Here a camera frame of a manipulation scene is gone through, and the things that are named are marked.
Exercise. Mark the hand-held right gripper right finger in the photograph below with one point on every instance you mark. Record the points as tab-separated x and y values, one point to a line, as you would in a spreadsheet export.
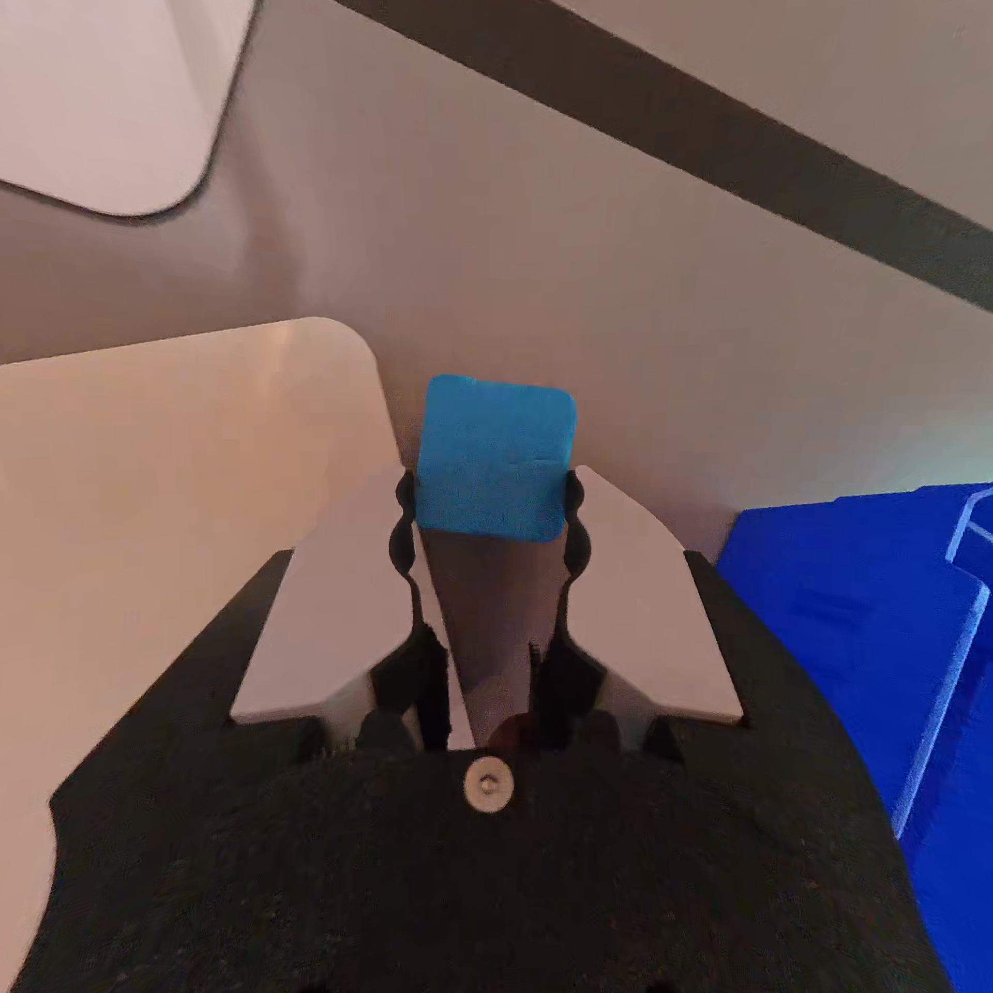
652	621

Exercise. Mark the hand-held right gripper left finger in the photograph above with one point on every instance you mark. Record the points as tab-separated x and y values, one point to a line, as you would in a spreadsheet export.
318	621

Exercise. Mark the white whiteboard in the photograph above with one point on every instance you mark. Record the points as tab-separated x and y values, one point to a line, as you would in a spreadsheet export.
155	512

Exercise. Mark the blue plastic bin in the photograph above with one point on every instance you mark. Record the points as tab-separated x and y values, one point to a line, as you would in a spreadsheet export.
869	621

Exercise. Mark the blue whiteboard eraser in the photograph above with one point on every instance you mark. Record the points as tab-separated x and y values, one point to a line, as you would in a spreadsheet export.
497	458

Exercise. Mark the white table sign stand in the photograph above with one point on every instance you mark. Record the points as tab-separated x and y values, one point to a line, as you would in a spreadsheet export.
109	93

